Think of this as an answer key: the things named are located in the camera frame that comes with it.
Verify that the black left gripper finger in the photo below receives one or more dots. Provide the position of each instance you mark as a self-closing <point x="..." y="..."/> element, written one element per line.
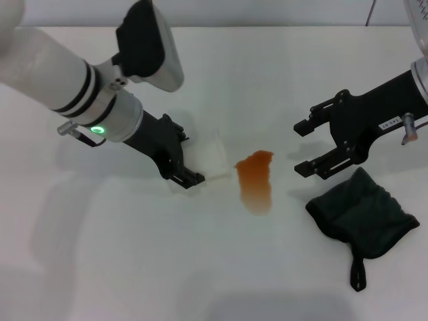
<point x="175" y="128"/>
<point x="187" y="177"/>

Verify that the dark blue rag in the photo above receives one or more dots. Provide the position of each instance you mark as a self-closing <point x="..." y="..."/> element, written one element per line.
<point x="361" y="214"/>

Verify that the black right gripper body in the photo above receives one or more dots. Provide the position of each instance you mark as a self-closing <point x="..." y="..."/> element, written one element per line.
<point x="368" y="117"/>

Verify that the left wrist camera housing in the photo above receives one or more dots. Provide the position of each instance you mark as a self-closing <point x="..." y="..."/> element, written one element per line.
<point x="150" y="43"/>

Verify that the white paper cup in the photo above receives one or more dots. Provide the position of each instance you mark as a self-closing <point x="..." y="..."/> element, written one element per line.
<point x="214" y="157"/>

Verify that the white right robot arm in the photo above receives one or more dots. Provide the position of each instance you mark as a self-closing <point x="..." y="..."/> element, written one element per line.
<point x="422" y="80"/>

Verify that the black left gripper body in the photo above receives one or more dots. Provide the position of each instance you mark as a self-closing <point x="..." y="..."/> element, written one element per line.
<point x="152" y="143"/>

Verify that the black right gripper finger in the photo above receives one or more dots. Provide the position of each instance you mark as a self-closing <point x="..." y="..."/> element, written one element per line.
<point x="302" y="127"/>
<point x="304" y="168"/>

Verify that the brown water stain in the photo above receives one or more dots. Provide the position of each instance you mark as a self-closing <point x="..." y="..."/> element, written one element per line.
<point x="255" y="180"/>

